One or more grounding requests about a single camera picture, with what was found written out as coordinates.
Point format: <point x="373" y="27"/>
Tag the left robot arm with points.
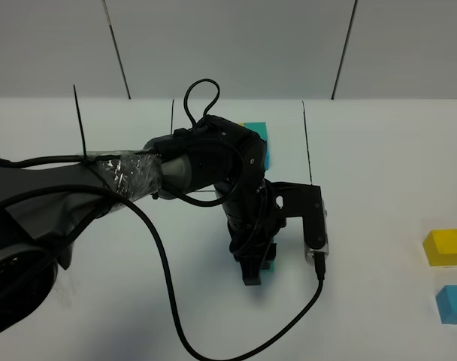
<point x="46" y="202"/>

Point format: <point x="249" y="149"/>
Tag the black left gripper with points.
<point x="252" y="223"/>

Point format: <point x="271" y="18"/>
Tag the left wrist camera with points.
<point x="305" y="201"/>

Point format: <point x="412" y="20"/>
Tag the blue template block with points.
<point x="267" y="154"/>

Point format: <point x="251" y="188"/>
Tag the green template block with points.
<point x="259" y="127"/>

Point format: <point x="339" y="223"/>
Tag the black cable tie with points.
<point x="80" y="124"/>

